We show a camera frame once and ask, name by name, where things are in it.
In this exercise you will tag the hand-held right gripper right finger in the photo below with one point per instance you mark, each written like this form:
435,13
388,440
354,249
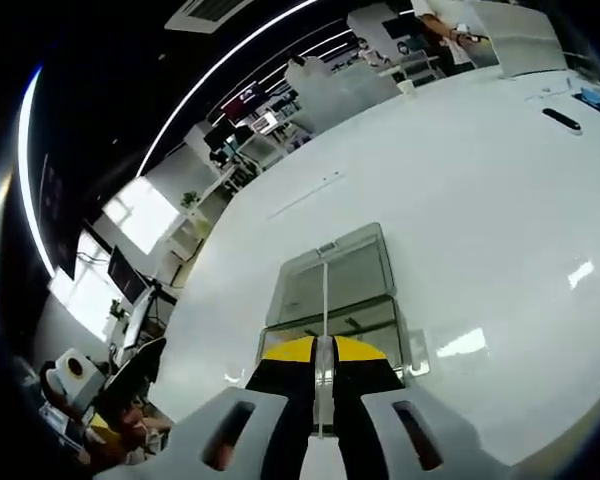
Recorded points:
380,430

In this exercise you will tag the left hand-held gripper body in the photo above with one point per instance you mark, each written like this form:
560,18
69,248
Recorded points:
82,387

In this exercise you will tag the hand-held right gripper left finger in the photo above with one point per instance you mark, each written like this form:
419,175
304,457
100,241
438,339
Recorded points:
260,430

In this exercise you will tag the clear plastic divider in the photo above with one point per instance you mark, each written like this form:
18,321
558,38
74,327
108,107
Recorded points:
325,300

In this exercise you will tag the clear plastic guide fixture box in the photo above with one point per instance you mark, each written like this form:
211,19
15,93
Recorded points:
360,280

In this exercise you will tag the person's left hand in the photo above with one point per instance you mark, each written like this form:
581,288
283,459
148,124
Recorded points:
132,432

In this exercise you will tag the potted plant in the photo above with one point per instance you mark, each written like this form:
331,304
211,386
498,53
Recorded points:
190,200
117,308

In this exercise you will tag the black monitor on stand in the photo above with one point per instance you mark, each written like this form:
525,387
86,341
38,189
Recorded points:
127,277

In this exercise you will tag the ceiling light strip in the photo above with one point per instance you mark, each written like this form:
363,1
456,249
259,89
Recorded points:
24,150

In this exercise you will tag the frosted desk partition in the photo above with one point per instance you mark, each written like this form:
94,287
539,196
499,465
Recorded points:
352,97

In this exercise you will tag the white paper cup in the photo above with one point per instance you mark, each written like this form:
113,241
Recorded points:
406,87

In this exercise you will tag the ceiling air vent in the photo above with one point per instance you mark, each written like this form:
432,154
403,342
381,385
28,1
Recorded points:
200,15

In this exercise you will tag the black pen on table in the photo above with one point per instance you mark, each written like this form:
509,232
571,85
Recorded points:
562,121

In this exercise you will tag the blue flat packet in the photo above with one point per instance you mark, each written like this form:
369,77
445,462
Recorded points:
596,100

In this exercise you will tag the white desktop monitor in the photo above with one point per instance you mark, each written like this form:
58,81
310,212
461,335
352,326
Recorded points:
522,35

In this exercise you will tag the red wall screen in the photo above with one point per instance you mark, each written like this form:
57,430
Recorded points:
242,100

